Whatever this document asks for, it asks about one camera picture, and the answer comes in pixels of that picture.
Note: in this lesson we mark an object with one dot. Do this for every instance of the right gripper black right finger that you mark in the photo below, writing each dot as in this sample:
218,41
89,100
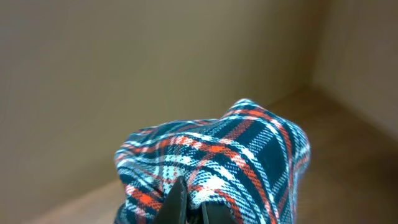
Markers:
213,213

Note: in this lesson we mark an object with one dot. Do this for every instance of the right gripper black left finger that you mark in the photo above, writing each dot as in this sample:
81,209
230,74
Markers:
174,208

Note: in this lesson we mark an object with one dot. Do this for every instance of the plaid shirt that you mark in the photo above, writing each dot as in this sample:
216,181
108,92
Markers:
249,160

